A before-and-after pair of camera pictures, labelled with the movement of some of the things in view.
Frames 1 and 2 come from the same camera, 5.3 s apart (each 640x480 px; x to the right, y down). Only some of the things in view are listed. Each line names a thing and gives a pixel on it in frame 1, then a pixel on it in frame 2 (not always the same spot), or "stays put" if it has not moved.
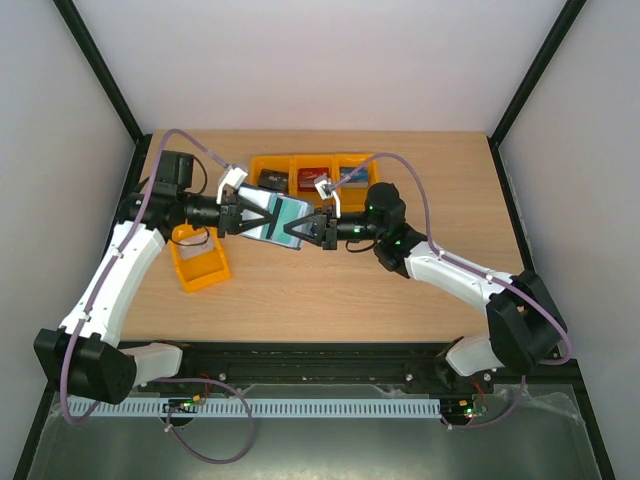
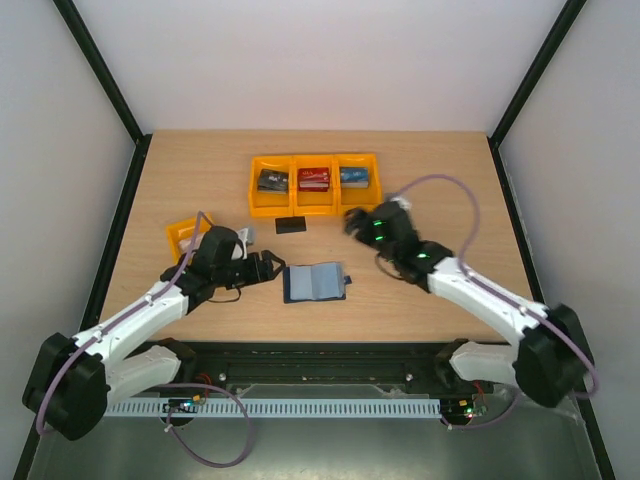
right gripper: x=327 y=230 to x=367 y=227
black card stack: x=274 y=180 stays put
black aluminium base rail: x=322 y=363 stays put
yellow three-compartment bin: x=351 y=194 stays put
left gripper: x=231 y=212 to x=264 y=272
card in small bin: x=195 y=250 stays put
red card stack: x=306 y=178 stays put
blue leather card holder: x=279 y=208 to x=315 y=282
